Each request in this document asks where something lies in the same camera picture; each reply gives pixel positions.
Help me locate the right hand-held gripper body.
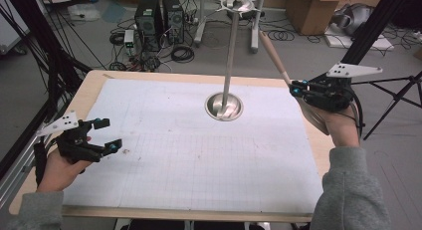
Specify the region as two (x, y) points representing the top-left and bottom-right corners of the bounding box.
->
(303, 62), (383, 113)

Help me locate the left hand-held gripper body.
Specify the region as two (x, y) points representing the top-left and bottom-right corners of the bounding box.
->
(35, 111), (106, 164)

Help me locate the wooden handled spatula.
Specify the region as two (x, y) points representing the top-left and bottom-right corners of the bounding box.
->
(258, 30), (330, 136)

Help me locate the metal utensil stand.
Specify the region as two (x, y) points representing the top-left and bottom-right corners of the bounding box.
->
(204, 0), (261, 122)

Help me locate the person's left hand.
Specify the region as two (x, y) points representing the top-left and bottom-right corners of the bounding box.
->
(37, 146), (94, 193)

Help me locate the person's right hand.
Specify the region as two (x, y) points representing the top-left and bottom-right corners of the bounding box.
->
(322, 104), (361, 148)

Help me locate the flat white board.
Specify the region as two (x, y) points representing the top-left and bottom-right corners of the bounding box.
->
(323, 24), (396, 53)

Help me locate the black tripod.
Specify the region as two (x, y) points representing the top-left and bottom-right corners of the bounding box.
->
(351, 70), (422, 141)

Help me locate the white metal floor stand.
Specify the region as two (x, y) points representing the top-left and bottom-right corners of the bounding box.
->
(193, 0), (267, 55)

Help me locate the white grid mat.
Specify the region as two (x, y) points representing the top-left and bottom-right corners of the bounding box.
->
(63, 78), (324, 214)

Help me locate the large brown cardboard box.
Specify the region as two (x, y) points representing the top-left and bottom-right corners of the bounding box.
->
(286, 0), (348, 36)

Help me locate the grey rounded device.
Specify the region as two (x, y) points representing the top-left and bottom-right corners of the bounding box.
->
(330, 3), (375, 38)

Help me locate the small grey box green light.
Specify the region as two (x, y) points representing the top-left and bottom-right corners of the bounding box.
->
(123, 29), (135, 56)

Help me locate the clear plastic bag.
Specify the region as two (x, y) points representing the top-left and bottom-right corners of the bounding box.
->
(68, 4), (102, 23)

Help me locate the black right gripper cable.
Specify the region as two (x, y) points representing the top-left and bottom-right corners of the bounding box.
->
(344, 86), (366, 138)

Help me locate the silver aluminium rail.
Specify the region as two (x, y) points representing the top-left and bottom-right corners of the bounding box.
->
(0, 123), (45, 209)

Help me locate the black aluminium frame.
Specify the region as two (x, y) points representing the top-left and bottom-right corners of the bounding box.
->
(0, 0), (93, 179)

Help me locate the black aluminium frame post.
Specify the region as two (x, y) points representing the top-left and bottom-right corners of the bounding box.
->
(341, 0), (413, 67)

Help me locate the coiled black cable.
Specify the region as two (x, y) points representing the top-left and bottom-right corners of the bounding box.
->
(169, 45), (196, 64)

